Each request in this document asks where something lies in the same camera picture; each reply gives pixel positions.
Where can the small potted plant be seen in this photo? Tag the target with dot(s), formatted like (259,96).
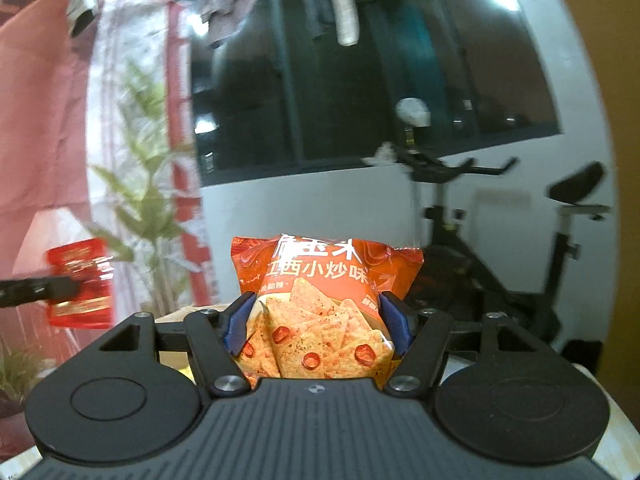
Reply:
(20,375)

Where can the green leafy plant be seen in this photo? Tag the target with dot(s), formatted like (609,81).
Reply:
(145,200)

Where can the small white cloth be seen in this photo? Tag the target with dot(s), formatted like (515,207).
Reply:
(386,152)

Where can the white round cap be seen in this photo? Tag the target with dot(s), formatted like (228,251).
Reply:
(413,111)

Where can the orange checked tablecloth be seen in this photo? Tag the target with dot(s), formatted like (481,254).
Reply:
(622,450)

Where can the small red snack packet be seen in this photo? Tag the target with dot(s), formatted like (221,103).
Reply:
(87,305)

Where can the orange chip snack packet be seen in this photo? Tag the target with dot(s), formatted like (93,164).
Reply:
(315,310)

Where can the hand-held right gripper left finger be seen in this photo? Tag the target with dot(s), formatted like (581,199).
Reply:
(239,325)

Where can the black exercise bike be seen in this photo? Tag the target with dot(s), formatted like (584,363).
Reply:
(500,260)

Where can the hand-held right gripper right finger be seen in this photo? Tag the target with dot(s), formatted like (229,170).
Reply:
(395,322)

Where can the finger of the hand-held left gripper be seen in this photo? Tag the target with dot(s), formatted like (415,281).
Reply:
(40,290)

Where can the pink floral curtain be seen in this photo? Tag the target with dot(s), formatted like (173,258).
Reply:
(45,135)

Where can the dark glass window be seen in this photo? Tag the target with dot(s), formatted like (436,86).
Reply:
(350,85)

